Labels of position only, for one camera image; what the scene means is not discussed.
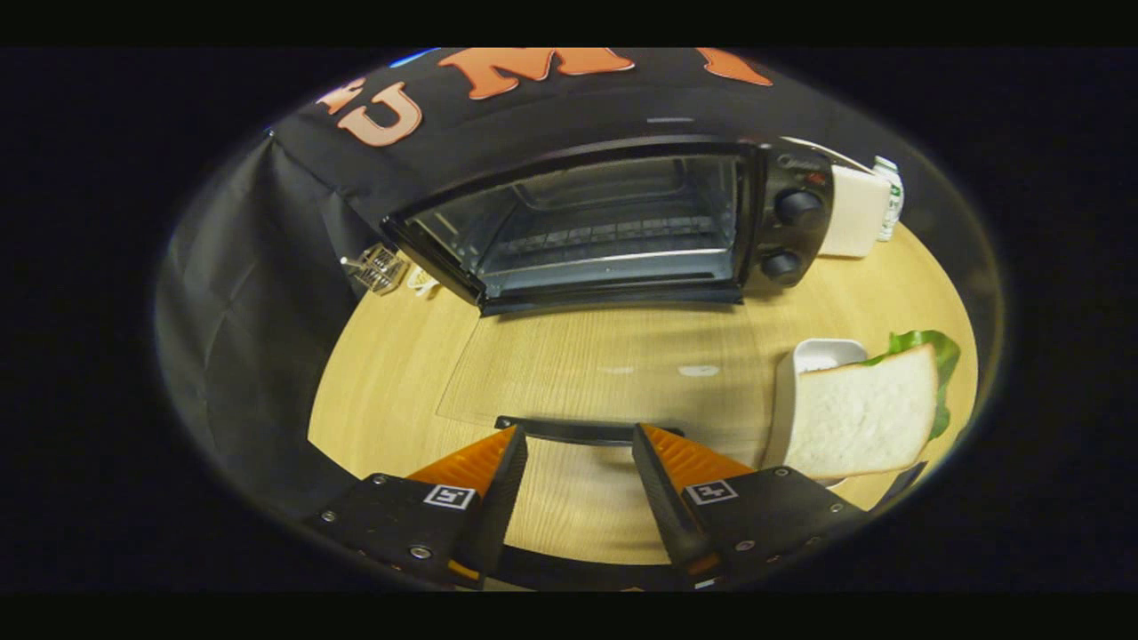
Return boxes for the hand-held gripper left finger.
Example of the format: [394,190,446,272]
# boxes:
[302,425,530,591]

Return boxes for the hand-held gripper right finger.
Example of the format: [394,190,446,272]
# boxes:
[631,422,872,589]

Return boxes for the lettuce sandwich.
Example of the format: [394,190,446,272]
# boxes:
[787,331,963,481]

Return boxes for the black toaster oven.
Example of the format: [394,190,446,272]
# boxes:
[382,135,837,445]

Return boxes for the white bread toaster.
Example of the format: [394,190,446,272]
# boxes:
[782,136,893,260]

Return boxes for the white ridged dish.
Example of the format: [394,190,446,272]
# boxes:
[765,338,870,487]

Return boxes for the black backdrop cloth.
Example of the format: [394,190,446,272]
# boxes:
[156,47,1006,534]

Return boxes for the white plastic bottle green label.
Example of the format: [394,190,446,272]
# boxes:
[873,156,906,243]

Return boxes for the metal wire tray handle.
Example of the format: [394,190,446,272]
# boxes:
[341,244,407,295]

